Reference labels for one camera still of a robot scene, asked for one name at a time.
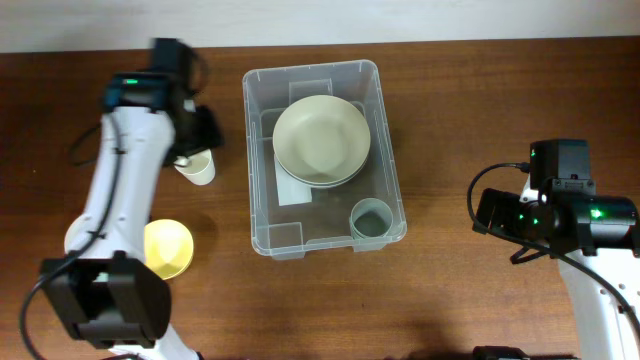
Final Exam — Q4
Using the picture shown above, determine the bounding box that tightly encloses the cream plastic cup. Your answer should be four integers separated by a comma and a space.
173, 149, 216, 186

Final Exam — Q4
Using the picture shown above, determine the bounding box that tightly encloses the beige plastic bowl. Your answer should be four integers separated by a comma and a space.
274, 150, 368, 188

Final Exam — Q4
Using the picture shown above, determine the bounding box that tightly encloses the cream plastic bowl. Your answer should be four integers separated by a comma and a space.
272, 95, 371, 155

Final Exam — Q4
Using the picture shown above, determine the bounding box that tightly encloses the light grey plastic cup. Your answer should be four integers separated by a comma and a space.
349, 198, 393, 231

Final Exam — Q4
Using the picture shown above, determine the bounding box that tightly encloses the mint green plastic cup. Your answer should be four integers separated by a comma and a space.
351, 222, 389, 239

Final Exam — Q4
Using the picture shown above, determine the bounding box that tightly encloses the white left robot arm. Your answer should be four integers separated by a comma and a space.
33, 38, 224, 359

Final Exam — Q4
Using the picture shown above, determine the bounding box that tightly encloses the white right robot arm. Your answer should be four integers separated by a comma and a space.
468, 187, 639, 359

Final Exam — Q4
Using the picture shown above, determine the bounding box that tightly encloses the white paper label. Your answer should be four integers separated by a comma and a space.
274, 158, 312, 206

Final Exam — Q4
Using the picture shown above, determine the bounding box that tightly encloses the yellow plastic bowl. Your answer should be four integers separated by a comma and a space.
144, 219, 194, 280

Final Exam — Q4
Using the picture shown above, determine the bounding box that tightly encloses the clear plastic storage bin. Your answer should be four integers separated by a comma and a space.
242, 60, 407, 260

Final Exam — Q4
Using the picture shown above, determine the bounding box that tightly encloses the white plastic bowl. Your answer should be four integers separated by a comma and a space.
64, 216, 86, 253

